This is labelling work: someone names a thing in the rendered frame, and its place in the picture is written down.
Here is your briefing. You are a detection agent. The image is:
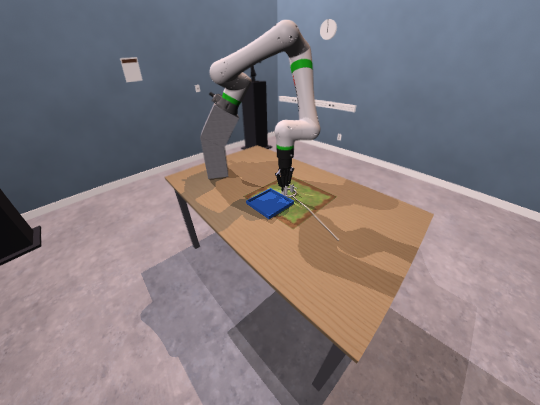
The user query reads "blue tray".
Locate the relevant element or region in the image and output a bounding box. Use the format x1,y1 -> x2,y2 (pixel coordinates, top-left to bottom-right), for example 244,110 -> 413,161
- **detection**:
246,188 -> 294,219

